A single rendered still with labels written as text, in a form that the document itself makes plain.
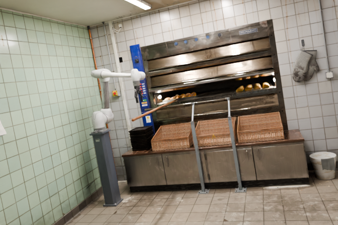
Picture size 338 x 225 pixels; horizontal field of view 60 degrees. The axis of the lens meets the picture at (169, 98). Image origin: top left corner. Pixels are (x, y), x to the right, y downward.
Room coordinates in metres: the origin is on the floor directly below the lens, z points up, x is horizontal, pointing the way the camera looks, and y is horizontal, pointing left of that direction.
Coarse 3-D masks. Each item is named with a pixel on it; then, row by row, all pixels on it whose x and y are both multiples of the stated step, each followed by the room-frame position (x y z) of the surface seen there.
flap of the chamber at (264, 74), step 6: (264, 72) 3.87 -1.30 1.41; (270, 72) 3.85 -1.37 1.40; (228, 78) 4.02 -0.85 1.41; (234, 78) 4.00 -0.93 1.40; (240, 78) 4.05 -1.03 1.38; (186, 84) 4.21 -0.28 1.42; (192, 84) 4.18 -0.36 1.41; (198, 84) 4.18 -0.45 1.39; (204, 84) 4.23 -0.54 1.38; (210, 84) 4.29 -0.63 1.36; (150, 90) 4.38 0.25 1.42; (156, 90) 4.35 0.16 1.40; (162, 90) 4.38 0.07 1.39; (168, 90) 4.44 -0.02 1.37
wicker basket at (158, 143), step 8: (160, 128) 4.46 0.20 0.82; (168, 128) 4.43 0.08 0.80; (176, 128) 4.38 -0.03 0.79; (184, 128) 4.34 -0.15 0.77; (160, 136) 4.40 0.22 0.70; (168, 136) 4.41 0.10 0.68; (176, 136) 4.36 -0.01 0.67; (184, 136) 4.31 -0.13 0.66; (152, 144) 4.04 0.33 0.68; (160, 144) 4.00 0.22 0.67; (168, 144) 3.96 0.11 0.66; (176, 144) 3.93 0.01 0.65; (184, 144) 3.89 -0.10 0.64; (192, 144) 4.01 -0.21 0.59
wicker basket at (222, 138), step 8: (208, 120) 4.24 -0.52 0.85; (216, 120) 4.20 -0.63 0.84; (224, 120) 4.16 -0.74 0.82; (232, 120) 4.12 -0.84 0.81; (200, 128) 4.26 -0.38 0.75; (208, 128) 4.22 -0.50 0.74; (216, 128) 4.18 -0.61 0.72; (224, 128) 4.14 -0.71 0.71; (192, 136) 3.87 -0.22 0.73; (200, 136) 3.82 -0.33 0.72; (208, 136) 3.79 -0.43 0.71; (216, 136) 3.75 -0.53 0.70; (224, 136) 3.73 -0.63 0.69; (200, 144) 3.83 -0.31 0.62; (208, 144) 3.79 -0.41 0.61; (216, 144) 3.76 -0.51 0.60; (224, 144) 3.72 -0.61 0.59
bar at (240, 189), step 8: (176, 104) 4.04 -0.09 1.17; (184, 104) 3.99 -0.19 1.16; (192, 104) 3.95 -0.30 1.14; (192, 112) 3.86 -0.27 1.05; (192, 120) 3.77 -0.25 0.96; (192, 128) 3.74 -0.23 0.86; (232, 128) 3.59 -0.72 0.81; (232, 136) 3.59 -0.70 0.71; (232, 144) 3.59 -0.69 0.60; (200, 160) 3.77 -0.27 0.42; (200, 168) 3.74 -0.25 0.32; (200, 176) 3.74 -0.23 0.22; (240, 184) 3.59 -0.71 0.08; (200, 192) 3.73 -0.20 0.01; (208, 192) 3.70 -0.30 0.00
